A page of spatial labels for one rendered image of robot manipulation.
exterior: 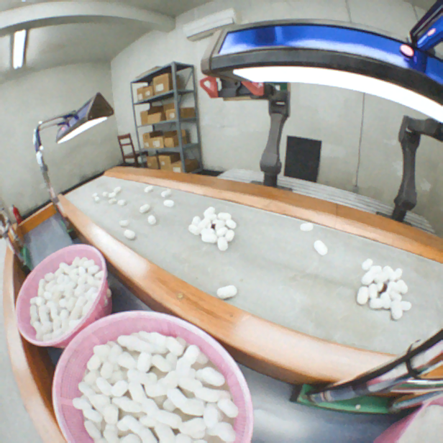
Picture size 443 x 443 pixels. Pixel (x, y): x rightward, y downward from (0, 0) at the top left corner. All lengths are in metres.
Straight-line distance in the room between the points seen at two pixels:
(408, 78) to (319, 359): 0.30
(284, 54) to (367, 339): 0.37
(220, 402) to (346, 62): 0.35
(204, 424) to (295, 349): 0.15
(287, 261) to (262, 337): 0.17
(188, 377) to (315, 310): 0.21
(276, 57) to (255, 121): 2.32
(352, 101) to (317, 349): 2.29
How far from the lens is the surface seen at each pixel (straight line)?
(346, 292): 0.35
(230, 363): 0.23
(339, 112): 2.32
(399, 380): 0.15
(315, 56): 0.17
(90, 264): 0.46
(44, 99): 4.72
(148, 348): 0.28
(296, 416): 0.33
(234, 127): 2.62
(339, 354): 0.27
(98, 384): 0.31
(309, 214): 0.49
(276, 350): 0.24
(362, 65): 0.18
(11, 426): 0.49
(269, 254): 0.37
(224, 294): 0.28
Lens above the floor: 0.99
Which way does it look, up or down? 34 degrees down
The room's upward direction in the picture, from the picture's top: 3 degrees counter-clockwise
